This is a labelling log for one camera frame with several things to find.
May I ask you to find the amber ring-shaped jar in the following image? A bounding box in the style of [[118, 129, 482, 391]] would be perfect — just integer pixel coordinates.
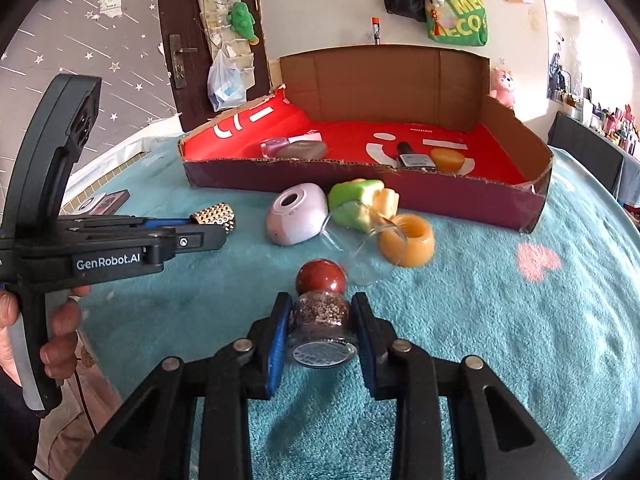
[[378, 214, 435, 268]]

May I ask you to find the white plastic bag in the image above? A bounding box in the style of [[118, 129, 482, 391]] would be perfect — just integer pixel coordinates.
[[207, 50, 246, 112]]

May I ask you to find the door handle plate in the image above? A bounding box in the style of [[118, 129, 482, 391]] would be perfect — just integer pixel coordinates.
[[168, 34, 198, 90]]

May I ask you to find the black nail polish bottle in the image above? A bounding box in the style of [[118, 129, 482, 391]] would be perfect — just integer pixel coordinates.
[[397, 141, 436, 171]]

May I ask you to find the taupe earbuds case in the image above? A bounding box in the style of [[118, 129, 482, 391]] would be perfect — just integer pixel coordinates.
[[276, 141, 328, 160]]

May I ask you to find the teal plush blanket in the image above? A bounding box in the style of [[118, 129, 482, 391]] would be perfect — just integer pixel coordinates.
[[80, 142, 639, 479]]

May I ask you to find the green tote bag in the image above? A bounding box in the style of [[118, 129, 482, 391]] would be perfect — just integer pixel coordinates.
[[425, 0, 488, 47]]

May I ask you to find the beige hanging door organizer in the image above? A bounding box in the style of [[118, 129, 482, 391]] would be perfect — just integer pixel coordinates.
[[198, 0, 255, 90]]

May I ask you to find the purple nail polish bottle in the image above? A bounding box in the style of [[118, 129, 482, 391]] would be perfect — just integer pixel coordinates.
[[260, 130, 322, 158]]

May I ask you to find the amber round lid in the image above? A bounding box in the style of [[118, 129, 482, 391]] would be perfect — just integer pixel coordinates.
[[431, 148, 465, 174]]

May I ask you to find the silver pole orange tip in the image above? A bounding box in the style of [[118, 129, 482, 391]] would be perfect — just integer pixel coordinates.
[[371, 16, 381, 46]]

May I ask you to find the clear plastic cup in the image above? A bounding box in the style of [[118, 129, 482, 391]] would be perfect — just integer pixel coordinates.
[[320, 200, 408, 286]]

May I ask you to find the green plush toy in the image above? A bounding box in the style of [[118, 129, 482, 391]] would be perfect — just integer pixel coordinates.
[[228, 1, 259, 46]]

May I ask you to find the lilac round device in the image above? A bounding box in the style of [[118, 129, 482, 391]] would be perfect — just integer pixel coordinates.
[[266, 183, 329, 246]]

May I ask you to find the green and yellow toy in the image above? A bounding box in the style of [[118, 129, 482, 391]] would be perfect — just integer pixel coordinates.
[[328, 179, 399, 232]]

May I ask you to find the gold studded cylinder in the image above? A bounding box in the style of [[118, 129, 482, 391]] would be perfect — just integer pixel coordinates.
[[191, 203, 235, 234]]

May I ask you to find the person's left hand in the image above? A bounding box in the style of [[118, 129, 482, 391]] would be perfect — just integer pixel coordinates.
[[0, 285, 92, 386]]

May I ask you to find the pink plush pig right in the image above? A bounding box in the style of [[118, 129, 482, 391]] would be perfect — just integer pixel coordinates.
[[489, 68, 515, 110]]

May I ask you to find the cluttered side table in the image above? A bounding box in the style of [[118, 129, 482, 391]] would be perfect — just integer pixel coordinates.
[[548, 51, 639, 210]]

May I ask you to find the red-capped glitter jar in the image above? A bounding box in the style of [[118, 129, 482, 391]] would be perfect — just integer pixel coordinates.
[[288, 259, 357, 370]]

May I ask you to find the red cardboard box tray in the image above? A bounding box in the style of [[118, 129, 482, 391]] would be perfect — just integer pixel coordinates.
[[178, 44, 553, 233]]

